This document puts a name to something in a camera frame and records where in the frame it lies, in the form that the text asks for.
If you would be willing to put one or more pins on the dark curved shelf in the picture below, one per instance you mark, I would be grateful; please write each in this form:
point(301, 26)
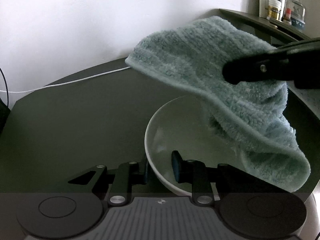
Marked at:
point(275, 28)

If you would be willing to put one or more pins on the clear glass dome jar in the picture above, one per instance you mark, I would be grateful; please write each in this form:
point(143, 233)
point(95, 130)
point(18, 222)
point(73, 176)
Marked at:
point(297, 13)

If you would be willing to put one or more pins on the white ceramic bowl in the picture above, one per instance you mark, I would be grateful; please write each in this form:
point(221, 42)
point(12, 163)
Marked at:
point(180, 125)

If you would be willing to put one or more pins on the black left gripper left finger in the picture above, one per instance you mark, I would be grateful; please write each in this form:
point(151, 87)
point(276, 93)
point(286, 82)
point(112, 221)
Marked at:
point(111, 185)

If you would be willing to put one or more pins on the small red capped bottle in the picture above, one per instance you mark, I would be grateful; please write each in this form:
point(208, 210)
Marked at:
point(287, 17)

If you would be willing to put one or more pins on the light blue terry cloth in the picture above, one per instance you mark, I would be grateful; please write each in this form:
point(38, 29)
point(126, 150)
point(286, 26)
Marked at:
point(249, 114)

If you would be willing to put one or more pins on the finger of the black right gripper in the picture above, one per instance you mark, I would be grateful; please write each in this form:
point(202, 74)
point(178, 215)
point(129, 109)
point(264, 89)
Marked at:
point(297, 62)

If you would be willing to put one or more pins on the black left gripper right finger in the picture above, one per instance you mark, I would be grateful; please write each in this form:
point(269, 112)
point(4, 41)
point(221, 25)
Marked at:
point(227, 178)

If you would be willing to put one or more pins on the white yellow pill bottle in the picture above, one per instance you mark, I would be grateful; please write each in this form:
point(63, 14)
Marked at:
point(274, 9)

